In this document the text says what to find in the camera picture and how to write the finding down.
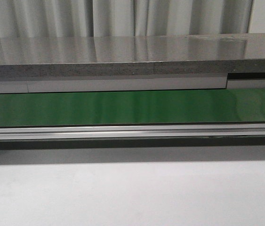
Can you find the white pleated curtain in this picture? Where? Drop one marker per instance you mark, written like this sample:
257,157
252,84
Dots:
83,18

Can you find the green conveyor belt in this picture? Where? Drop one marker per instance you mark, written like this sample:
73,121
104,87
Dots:
132,107

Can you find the aluminium conveyor frame rail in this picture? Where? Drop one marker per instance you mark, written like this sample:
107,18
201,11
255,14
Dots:
132,131

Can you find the grey stone countertop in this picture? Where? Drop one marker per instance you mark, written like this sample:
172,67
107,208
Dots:
80,64

